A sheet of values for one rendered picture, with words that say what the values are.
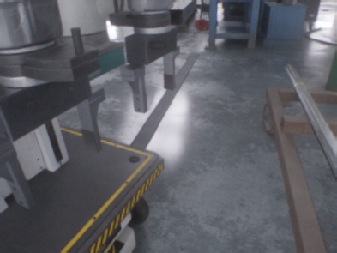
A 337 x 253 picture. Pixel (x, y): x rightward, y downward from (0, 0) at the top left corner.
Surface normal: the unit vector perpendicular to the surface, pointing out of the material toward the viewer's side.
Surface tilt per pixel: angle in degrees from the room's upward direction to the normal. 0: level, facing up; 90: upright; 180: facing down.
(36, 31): 90
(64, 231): 0
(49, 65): 90
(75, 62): 90
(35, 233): 0
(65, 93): 90
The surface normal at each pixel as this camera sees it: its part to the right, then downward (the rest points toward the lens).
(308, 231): -0.04, -0.86
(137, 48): -0.46, 0.47
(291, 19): -0.18, 0.51
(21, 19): 0.53, 0.42
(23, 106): 0.89, 0.21
